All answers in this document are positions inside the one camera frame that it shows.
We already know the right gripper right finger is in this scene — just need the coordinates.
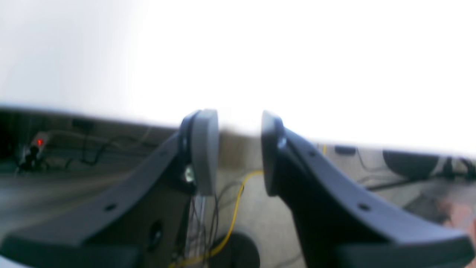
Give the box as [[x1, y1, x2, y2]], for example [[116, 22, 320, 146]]
[[261, 111, 475, 268]]

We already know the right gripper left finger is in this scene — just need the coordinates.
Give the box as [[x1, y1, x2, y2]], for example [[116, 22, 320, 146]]
[[1, 109, 219, 268]]

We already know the power strip with red light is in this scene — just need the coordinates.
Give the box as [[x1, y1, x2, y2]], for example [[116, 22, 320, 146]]
[[17, 131, 51, 173]]

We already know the yellow cable on floor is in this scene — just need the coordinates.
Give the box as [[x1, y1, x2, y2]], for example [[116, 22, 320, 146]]
[[169, 170, 264, 268]]

